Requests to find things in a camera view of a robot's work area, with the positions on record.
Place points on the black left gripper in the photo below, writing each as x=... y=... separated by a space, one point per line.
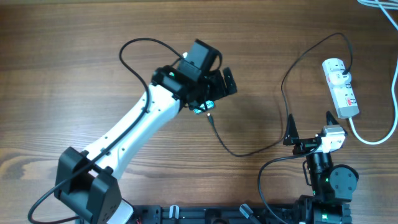
x=219 y=88

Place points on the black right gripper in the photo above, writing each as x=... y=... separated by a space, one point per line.
x=292 y=138

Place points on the blue Galaxy smartphone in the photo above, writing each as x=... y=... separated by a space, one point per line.
x=208 y=105

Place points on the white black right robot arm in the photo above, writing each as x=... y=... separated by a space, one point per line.
x=332 y=185

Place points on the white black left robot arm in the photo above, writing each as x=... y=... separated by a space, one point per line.
x=87 y=181

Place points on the white USB charger adapter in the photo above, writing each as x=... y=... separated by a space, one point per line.
x=337 y=78

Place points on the white power strip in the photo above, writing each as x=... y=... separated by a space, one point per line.
x=343 y=96

